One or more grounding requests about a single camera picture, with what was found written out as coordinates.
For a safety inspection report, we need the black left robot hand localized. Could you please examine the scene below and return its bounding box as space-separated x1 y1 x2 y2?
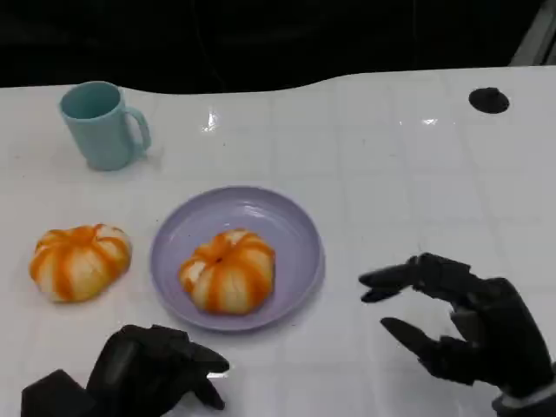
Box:
86 324 230 417

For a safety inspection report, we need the grey metal frame post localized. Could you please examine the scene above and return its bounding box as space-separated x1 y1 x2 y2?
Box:
510 0 556 66

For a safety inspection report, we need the black round table grommet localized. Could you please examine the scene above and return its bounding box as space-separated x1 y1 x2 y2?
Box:
468 87 510 115

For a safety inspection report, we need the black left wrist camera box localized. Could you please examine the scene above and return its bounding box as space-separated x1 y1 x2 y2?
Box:
20 368 97 417

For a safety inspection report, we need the orange and white bread roll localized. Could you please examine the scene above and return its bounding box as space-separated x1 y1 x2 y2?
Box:
28 223 133 304
179 228 277 316

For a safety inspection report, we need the lilac plate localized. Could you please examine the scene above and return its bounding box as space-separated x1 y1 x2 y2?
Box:
149 185 326 334

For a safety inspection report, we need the pale green mug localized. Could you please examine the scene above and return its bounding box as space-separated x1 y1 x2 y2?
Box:
59 81 152 172

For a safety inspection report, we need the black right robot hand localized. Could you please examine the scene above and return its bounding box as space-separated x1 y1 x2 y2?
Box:
359 252 556 399

